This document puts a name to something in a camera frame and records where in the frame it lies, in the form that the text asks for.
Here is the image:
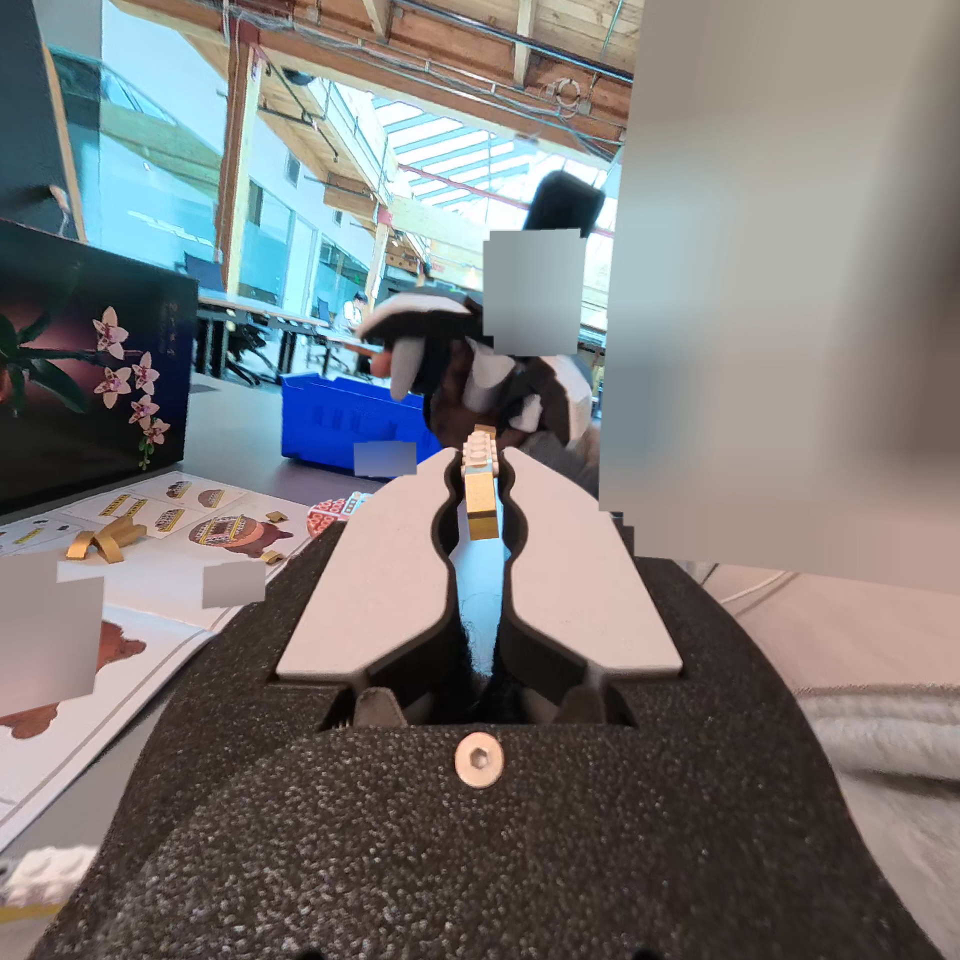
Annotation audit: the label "small brick assembly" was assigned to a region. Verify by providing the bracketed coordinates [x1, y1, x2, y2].
[459, 425, 505, 544]

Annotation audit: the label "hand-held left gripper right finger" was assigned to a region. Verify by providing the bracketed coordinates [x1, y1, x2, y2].
[497, 447, 685, 709]

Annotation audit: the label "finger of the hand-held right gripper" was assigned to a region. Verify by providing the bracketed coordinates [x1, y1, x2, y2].
[462, 350, 520, 424]
[518, 357, 598, 441]

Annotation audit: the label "black flower print box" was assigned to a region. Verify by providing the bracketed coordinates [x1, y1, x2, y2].
[0, 218, 201, 514]

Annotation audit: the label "brick pot model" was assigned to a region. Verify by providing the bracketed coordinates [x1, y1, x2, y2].
[306, 492, 373, 541]

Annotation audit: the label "white instruction booklet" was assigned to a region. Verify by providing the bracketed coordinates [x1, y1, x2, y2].
[0, 470, 354, 849]

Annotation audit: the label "white earphone cable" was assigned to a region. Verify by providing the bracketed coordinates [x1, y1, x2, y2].
[717, 567, 796, 604]

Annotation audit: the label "background office desks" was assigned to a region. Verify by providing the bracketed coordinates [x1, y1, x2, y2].
[192, 285, 391, 384]

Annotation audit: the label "blue plastic bin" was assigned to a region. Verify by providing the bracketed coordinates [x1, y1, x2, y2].
[281, 372, 444, 478]

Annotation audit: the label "person's right hand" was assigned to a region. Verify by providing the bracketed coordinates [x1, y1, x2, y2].
[390, 336, 460, 406]

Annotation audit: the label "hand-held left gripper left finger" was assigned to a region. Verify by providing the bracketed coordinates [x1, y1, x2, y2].
[278, 447, 469, 688]

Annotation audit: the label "black panel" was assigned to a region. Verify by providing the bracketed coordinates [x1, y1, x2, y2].
[0, 0, 69, 234]

